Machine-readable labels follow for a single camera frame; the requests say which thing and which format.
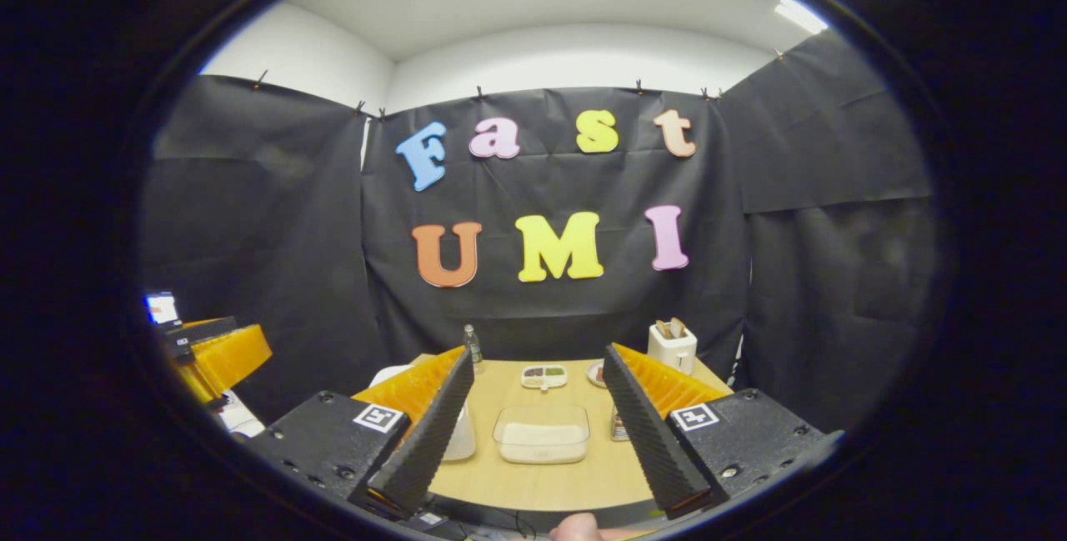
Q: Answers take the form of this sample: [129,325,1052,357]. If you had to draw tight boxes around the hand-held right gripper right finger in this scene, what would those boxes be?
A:
[603,343,834,521]

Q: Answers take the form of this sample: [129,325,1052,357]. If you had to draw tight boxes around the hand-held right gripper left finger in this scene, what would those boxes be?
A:
[250,346,475,521]

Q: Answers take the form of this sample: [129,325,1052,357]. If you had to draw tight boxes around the white rice cooker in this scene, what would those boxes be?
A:
[369,364,478,463]

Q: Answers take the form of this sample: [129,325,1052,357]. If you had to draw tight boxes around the clear rice container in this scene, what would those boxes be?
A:
[492,404,591,465]

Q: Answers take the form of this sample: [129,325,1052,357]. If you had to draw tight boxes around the white papers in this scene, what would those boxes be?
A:
[213,391,266,438]

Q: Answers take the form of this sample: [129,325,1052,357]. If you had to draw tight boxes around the white toaster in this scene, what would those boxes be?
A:
[648,318,698,377]

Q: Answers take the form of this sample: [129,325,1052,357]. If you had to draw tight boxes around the white divided dish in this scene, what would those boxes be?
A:
[521,364,569,393]

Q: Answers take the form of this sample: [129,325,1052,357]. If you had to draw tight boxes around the black backdrop cloth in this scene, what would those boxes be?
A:
[138,28,943,435]

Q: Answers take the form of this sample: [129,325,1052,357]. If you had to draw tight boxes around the small ceiling light panel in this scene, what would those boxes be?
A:
[774,0,829,35]

